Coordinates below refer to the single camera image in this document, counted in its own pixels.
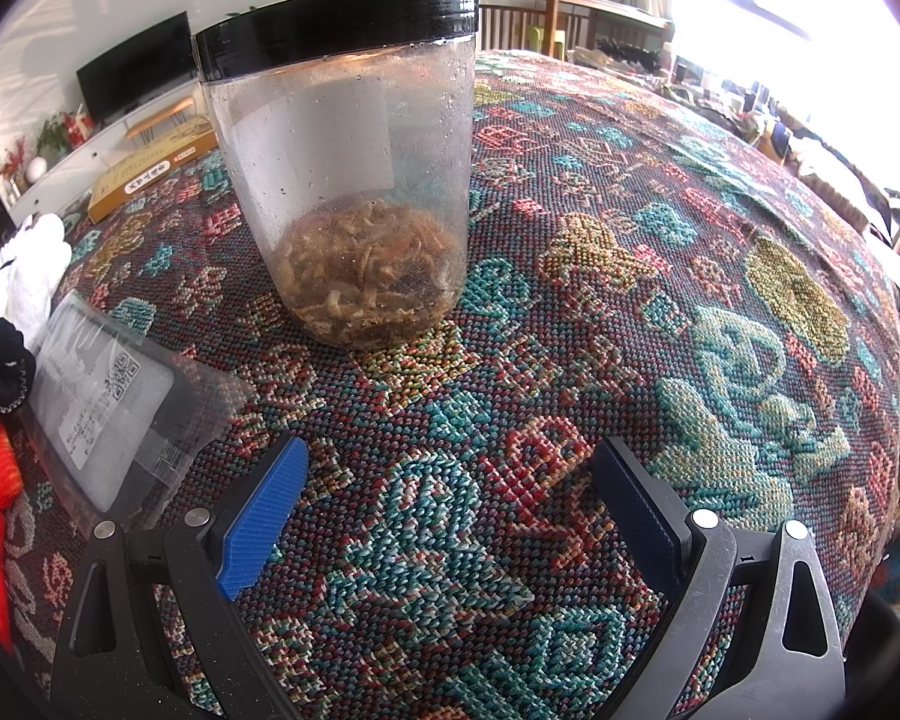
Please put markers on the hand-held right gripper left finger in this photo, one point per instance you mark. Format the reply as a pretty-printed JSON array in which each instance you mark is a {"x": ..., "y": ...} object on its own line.
[{"x": 262, "y": 517}]

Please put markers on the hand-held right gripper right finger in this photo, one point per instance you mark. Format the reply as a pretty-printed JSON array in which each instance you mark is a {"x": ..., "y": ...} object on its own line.
[{"x": 637, "y": 517}]

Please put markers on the clear plastic packet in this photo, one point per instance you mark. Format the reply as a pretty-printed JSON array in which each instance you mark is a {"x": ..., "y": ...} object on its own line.
[{"x": 112, "y": 405}]

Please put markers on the black cloth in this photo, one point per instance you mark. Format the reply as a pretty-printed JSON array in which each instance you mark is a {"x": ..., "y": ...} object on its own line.
[{"x": 0, "y": 367}]

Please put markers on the white cloth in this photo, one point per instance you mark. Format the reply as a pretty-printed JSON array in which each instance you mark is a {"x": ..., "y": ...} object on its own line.
[{"x": 22, "y": 277}]

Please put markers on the colourful woven patterned blanket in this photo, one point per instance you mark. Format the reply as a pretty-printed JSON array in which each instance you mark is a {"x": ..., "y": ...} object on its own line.
[{"x": 570, "y": 315}]

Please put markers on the clear jar with black lid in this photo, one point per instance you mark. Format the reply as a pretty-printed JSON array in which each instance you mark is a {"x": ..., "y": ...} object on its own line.
[{"x": 337, "y": 165}]

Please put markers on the flat yellow cardboard box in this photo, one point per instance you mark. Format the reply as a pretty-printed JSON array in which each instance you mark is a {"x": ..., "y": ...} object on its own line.
[{"x": 150, "y": 172}]

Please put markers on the white television cabinet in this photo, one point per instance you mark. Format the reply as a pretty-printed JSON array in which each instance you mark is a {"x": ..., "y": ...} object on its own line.
[{"x": 82, "y": 157}]

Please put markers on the round white vase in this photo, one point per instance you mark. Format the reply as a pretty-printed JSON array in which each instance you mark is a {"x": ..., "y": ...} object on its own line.
[{"x": 36, "y": 169}]

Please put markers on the wooden stool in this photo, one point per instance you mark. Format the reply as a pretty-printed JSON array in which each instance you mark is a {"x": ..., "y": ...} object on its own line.
[{"x": 157, "y": 114}]

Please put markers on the pile of bottles and baskets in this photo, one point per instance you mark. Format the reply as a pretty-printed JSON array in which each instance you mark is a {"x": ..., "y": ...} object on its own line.
[{"x": 757, "y": 112}]

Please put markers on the red ornament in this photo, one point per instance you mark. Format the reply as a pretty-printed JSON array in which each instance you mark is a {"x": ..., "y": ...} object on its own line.
[{"x": 77, "y": 129}]

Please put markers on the red flower bouquet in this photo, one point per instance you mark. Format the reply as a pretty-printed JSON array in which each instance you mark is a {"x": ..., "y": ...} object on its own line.
[{"x": 13, "y": 161}]

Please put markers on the bushy green plant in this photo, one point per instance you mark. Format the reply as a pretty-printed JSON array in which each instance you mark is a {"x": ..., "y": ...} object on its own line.
[{"x": 51, "y": 133}]

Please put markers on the black flat television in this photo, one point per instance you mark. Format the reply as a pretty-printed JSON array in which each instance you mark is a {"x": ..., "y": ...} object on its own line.
[{"x": 135, "y": 64}]

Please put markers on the green plastic stool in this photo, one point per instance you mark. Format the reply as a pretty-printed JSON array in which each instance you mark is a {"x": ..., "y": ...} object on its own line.
[{"x": 544, "y": 41}]

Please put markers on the wooden crib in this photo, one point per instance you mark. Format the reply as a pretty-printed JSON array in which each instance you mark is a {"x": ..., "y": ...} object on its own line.
[{"x": 510, "y": 22}]

